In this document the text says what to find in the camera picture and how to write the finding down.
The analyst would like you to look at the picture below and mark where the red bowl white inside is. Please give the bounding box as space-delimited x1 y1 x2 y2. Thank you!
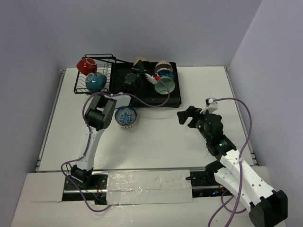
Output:
76 57 97 76

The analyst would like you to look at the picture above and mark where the black plastic drain tray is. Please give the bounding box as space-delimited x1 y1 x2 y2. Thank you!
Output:
109 62 182 108

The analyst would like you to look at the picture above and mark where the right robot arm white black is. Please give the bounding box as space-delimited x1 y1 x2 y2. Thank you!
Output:
177 106 288 227

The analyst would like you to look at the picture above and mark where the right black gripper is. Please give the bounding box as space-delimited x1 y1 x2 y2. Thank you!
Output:
177 105 214 142

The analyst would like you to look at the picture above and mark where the celadon green bowl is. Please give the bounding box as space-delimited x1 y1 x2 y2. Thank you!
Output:
154 77 175 95

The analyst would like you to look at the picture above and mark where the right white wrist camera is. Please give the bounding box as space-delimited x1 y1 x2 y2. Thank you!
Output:
200 98 218 114

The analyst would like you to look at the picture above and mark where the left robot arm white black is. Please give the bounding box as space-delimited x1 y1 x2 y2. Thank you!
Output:
70 58 150 189

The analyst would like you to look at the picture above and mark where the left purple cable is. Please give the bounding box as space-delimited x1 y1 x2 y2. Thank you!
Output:
61 77 171 213

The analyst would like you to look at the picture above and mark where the blue floral white bowl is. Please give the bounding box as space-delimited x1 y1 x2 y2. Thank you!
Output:
115 106 137 128

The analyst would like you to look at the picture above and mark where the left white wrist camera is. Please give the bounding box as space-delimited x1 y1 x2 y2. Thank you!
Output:
145 73 160 85

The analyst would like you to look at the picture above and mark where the white taped cover sheet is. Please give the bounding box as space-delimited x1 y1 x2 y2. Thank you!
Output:
107 170 193 205

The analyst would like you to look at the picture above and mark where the brown patterned white bowl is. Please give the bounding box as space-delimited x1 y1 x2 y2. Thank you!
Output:
154 61 173 72

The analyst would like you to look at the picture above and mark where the black wire dish rack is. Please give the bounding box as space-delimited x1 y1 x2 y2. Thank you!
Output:
73 53 130 95

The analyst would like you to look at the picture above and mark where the blue patterned bowl underneath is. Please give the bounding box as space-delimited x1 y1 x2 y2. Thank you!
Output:
156 68 174 79

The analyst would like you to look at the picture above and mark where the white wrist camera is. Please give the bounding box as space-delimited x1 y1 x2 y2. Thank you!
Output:
200 98 218 114
145 73 160 85

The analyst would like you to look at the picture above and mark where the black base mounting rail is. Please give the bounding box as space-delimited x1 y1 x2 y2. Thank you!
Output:
62 170 230 205

